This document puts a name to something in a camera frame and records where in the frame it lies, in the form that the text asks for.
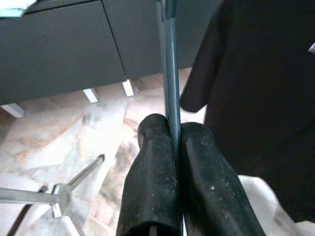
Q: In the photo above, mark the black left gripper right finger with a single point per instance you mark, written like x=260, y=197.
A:
x=211, y=186

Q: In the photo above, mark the black T-shirt white print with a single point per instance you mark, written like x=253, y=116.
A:
x=258, y=110

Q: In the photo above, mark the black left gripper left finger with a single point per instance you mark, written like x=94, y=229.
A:
x=150, y=184

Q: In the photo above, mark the black TV console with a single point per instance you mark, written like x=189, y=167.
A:
x=61, y=49

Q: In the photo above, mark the silver clothes rack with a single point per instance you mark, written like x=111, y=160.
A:
x=24, y=195

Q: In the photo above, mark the black plastic hanger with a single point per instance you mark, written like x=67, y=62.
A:
x=171, y=73

